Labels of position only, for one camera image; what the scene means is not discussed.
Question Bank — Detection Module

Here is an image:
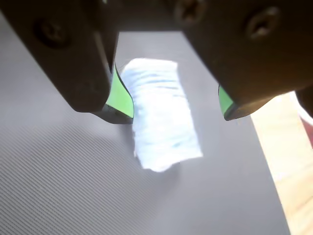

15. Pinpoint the dark object with white rim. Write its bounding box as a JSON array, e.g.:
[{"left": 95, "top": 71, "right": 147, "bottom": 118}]
[{"left": 290, "top": 89, "right": 313, "bottom": 149}]

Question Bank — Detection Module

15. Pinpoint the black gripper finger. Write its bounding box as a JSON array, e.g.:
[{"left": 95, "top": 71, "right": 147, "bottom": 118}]
[
  {"left": 0, "top": 0, "right": 135, "bottom": 125},
  {"left": 176, "top": 0, "right": 313, "bottom": 121}
]

